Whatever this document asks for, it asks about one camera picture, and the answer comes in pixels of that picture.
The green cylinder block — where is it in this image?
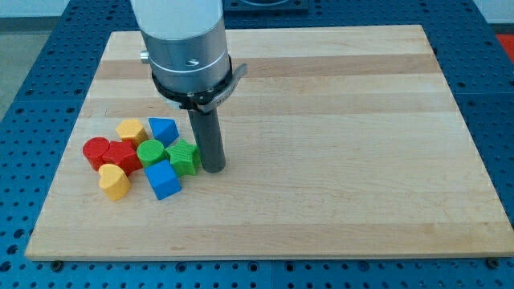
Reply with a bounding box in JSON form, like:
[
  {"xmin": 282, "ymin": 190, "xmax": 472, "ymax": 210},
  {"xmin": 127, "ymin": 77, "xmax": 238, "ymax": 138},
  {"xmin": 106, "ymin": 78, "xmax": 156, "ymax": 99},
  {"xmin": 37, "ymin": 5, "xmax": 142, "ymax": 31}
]
[{"xmin": 137, "ymin": 140, "xmax": 167, "ymax": 168}]

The blue triangle block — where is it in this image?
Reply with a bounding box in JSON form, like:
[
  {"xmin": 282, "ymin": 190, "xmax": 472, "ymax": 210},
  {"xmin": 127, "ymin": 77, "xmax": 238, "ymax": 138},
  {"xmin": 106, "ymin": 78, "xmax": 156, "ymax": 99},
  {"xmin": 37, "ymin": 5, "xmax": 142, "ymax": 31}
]
[{"xmin": 149, "ymin": 117, "xmax": 180, "ymax": 147}]

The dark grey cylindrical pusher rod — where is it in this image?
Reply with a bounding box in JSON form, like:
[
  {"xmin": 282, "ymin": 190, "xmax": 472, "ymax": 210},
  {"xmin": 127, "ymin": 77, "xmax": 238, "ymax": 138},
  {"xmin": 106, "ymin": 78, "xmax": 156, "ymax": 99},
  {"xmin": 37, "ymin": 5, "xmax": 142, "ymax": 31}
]
[{"xmin": 188, "ymin": 109, "xmax": 226, "ymax": 173}]

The red star block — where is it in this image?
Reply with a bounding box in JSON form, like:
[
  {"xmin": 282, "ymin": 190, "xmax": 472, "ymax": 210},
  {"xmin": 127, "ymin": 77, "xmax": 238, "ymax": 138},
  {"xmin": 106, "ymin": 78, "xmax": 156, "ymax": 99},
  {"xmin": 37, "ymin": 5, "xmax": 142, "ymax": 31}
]
[{"xmin": 102, "ymin": 140, "xmax": 142, "ymax": 176}]

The blue cube block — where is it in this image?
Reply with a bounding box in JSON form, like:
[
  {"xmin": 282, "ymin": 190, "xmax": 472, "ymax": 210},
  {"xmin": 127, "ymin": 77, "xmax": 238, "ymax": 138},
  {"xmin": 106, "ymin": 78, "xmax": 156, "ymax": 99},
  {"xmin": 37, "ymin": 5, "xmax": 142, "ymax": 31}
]
[{"xmin": 144, "ymin": 160, "xmax": 182, "ymax": 200}]

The yellow heart block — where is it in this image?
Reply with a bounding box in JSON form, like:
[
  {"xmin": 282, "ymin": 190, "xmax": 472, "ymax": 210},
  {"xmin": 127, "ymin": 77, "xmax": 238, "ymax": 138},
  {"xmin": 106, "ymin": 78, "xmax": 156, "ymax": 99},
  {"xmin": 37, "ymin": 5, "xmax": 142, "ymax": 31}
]
[{"xmin": 98, "ymin": 164, "xmax": 132, "ymax": 201}]

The red cylinder block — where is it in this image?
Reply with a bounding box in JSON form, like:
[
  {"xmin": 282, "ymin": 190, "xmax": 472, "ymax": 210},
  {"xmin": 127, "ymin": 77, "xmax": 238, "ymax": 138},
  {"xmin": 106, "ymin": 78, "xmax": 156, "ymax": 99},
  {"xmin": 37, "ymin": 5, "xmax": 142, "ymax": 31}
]
[{"xmin": 82, "ymin": 137, "xmax": 110, "ymax": 171}]

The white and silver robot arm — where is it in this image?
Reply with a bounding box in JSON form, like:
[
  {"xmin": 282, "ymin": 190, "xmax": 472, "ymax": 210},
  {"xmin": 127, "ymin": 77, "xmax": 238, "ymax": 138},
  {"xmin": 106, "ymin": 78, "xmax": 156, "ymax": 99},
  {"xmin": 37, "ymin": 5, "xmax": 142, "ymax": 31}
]
[{"xmin": 130, "ymin": 0, "xmax": 247, "ymax": 113}]

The light wooden board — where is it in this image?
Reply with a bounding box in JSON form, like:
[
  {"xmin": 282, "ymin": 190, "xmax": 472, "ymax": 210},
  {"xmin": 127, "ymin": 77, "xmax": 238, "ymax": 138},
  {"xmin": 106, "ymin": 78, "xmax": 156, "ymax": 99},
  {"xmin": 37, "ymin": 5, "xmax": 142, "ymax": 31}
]
[{"xmin": 25, "ymin": 25, "xmax": 513, "ymax": 261}]

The yellow hexagon block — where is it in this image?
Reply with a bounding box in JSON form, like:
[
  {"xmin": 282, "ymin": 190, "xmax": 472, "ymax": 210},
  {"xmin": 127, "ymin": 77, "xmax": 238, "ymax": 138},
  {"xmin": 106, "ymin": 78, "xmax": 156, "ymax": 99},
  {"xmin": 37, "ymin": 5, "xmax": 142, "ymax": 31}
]
[{"xmin": 116, "ymin": 119, "xmax": 149, "ymax": 148}]

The green star block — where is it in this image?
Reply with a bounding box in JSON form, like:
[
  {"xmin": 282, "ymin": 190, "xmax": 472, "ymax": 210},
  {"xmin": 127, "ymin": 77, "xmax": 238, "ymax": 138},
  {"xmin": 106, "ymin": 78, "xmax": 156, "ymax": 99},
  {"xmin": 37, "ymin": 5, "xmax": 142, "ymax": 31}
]
[{"xmin": 165, "ymin": 139, "xmax": 201, "ymax": 177}]

